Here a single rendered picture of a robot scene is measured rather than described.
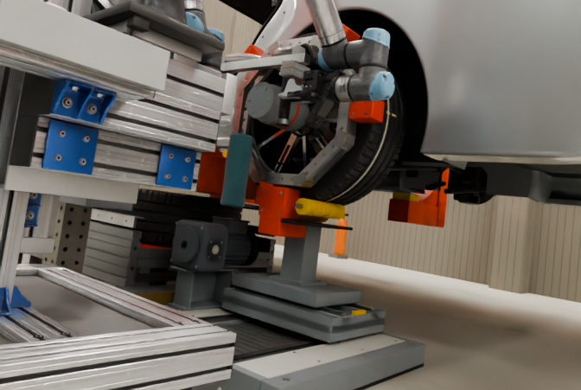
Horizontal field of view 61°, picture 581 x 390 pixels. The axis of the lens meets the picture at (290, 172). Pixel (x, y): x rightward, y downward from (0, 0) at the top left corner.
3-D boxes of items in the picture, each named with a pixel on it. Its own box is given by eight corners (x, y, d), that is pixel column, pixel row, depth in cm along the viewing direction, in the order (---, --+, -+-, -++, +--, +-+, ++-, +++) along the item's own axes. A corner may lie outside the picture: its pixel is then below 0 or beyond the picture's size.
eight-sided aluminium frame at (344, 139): (349, 192, 165) (368, 35, 170) (339, 189, 160) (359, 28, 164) (234, 182, 199) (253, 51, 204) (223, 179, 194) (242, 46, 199)
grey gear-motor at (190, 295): (269, 308, 205) (280, 224, 208) (190, 316, 173) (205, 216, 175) (238, 298, 216) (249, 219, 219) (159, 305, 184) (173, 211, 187)
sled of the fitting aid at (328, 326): (383, 334, 184) (386, 307, 185) (328, 346, 157) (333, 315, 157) (281, 304, 216) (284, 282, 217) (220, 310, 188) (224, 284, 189)
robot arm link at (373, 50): (347, 30, 138) (342, 69, 137) (380, 23, 130) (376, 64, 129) (364, 40, 144) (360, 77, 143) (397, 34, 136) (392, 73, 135)
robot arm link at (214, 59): (216, 22, 133) (211, 61, 132) (229, 37, 144) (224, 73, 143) (189, 20, 135) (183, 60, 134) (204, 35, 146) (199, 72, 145)
